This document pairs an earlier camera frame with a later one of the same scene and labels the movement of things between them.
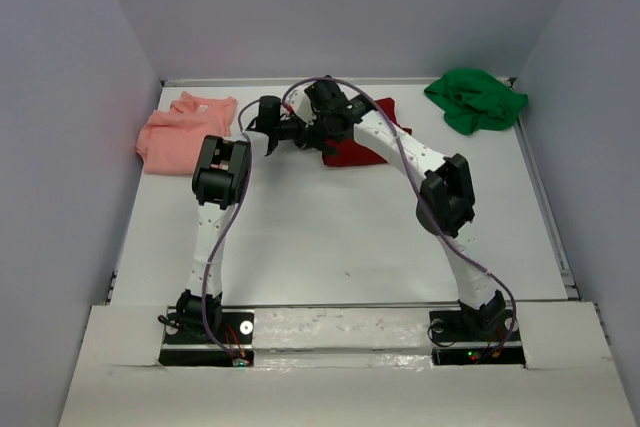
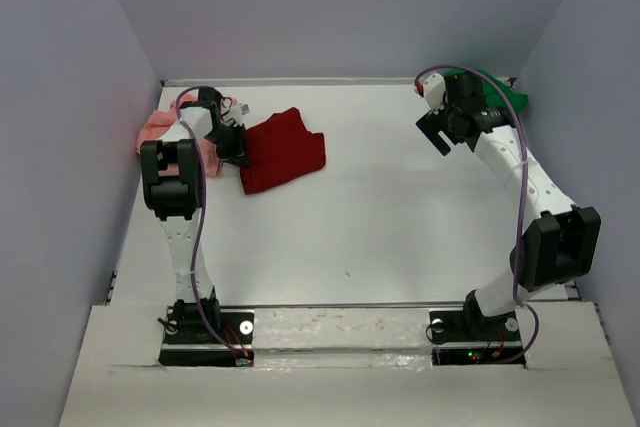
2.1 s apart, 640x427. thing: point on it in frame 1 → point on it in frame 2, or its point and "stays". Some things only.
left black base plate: x=235 y=329 stays
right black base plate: x=454 y=341 stays
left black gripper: x=300 y=125 → x=236 y=154
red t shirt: x=349 y=154 → x=280 y=149
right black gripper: x=314 y=134 → x=432 y=124
